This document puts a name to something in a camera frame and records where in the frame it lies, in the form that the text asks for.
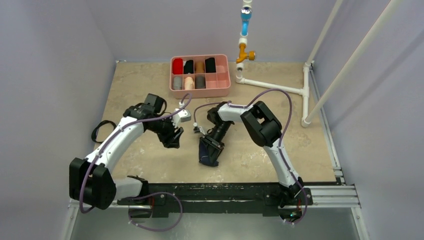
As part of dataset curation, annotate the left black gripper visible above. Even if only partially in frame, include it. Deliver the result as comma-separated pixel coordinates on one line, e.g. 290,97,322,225
147,113,183,148

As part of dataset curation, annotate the pink divided organizer tray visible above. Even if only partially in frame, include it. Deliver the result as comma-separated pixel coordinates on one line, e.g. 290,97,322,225
169,54,231,99

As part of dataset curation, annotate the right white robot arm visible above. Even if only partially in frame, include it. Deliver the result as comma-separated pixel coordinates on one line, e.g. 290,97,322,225
198,101,304,207

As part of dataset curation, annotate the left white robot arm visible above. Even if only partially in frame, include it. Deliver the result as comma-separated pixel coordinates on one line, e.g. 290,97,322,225
69,93,192,214

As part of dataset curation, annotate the peach rolled cloth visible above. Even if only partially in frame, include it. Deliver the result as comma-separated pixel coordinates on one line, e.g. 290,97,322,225
183,76,195,90

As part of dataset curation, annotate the dark grey rolled cloth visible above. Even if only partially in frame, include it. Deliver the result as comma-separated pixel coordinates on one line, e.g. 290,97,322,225
194,75,206,89

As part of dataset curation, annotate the black rolled cloth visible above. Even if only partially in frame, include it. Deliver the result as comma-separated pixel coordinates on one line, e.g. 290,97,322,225
183,59,195,75
204,57,217,73

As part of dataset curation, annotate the red rolled cloth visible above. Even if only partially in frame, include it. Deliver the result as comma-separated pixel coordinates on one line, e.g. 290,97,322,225
171,57,184,75

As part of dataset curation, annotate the brown rolled cloth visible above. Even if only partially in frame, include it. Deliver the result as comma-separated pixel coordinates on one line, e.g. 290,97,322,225
194,61,205,74

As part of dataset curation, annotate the orange pipe valve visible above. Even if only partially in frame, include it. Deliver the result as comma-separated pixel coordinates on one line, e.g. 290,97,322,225
235,43,256,64

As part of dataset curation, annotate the blue pipe valve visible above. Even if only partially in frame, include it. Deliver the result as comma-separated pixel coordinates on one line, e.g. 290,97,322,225
240,6,252,37

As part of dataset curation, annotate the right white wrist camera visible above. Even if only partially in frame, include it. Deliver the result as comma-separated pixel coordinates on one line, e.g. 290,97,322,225
193,122,207,135

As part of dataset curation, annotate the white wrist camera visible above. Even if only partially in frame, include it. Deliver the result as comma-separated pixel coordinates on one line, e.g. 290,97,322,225
171,108,192,128
193,122,207,135

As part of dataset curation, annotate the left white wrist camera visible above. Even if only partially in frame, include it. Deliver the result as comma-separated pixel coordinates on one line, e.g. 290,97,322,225
171,108,192,128

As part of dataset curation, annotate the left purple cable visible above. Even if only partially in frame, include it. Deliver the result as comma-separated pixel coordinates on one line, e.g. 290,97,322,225
78,92,194,233

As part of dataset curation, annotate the purple cable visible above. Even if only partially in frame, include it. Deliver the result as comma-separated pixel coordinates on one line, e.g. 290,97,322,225
193,88,309,226
78,92,194,233

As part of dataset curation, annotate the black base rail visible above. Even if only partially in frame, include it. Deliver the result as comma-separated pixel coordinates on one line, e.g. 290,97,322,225
117,182,314,220

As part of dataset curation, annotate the black coiled cable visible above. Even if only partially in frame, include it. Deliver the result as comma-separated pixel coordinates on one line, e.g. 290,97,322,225
91,119,117,145

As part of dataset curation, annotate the white pvc pipe frame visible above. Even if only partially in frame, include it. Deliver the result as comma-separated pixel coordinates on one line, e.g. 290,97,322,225
234,0,401,128

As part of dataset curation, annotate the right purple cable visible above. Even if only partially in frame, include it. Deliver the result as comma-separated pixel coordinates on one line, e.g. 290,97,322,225
193,88,309,226

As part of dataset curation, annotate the aluminium extrusion frame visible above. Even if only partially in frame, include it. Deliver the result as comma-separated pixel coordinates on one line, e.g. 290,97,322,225
69,180,369,240

